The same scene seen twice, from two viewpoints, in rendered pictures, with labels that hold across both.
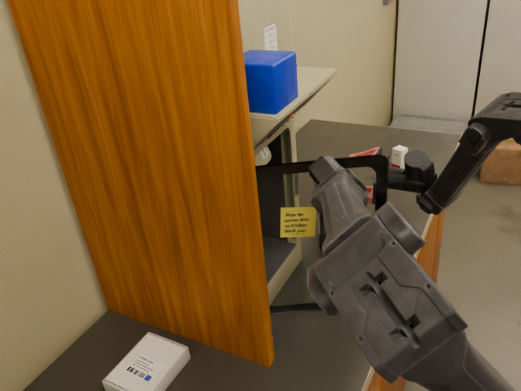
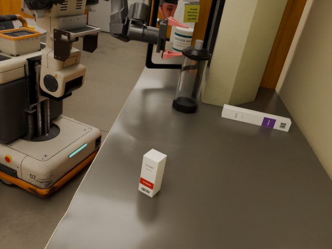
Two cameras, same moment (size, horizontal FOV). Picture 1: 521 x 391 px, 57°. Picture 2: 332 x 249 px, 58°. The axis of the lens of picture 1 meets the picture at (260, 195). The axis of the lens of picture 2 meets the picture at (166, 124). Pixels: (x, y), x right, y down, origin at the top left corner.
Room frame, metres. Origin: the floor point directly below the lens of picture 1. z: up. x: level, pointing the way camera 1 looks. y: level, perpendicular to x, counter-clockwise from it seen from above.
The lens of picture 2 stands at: (2.11, -0.81, 1.44)
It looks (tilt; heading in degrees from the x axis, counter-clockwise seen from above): 28 degrees down; 150
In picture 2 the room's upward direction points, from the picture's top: 10 degrees clockwise
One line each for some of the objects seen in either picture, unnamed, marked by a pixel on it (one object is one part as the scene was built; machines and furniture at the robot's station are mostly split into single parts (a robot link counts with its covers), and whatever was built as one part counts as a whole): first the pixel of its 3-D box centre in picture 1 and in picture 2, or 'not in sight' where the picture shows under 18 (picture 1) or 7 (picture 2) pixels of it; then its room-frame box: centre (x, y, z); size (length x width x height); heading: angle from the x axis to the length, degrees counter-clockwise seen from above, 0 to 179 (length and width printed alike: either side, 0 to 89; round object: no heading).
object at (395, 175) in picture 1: (392, 178); (153, 35); (1.11, -0.35, 1.20); 0.07 x 0.07 x 0.10; 60
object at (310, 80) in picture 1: (287, 111); not in sight; (0.98, -0.07, 1.46); 0.32 x 0.12 x 0.10; 150
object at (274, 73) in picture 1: (263, 81); not in sight; (0.90, -0.03, 1.56); 0.10 x 0.10 x 0.09; 60
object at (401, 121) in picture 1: (428, 147); not in sight; (3.38, -1.33, 0.17); 0.60 x 0.42 x 0.33; 58
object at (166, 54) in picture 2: not in sight; (171, 49); (1.15, -0.29, 1.16); 0.09 x 0.07 x 0.07; 60
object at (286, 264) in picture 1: (315, 242); (182, 26); (0.87, -0.11, 1.19); 0.30 x 0.01 x 0.40; 89
